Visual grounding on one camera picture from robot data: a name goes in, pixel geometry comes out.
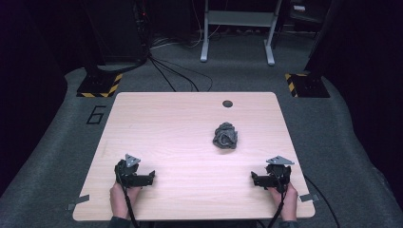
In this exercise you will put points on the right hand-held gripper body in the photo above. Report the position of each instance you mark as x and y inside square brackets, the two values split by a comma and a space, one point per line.
[278, 173]

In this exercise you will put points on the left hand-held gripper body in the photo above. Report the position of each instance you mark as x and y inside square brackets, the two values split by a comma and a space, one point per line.
[128, 171]

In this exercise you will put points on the grey terry towel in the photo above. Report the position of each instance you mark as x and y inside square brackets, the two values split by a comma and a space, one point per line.
[225, 136]

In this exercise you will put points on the person's left hand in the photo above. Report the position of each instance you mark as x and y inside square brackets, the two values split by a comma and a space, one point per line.
[119, 200]

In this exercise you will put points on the person's right hand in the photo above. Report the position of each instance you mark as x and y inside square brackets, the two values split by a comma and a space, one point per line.
[287, 204]

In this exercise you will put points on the grey tape strip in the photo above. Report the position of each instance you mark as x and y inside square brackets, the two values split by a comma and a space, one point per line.
[78, 201]
[309, 198]

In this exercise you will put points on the dark round table grommet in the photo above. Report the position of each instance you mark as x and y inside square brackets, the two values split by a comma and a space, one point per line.
[227, 104]

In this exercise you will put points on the black equipment cabinet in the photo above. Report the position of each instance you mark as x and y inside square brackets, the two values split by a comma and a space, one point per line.
[114, 30]

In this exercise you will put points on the white metal stand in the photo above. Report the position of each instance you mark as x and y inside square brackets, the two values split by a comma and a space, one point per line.
[240, 19]

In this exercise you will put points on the black yellow striped base plate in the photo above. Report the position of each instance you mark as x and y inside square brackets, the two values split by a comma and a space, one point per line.
[98, 86]
[309, 86]

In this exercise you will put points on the black upright post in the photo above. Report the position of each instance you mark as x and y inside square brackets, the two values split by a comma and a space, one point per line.
[326, 34]

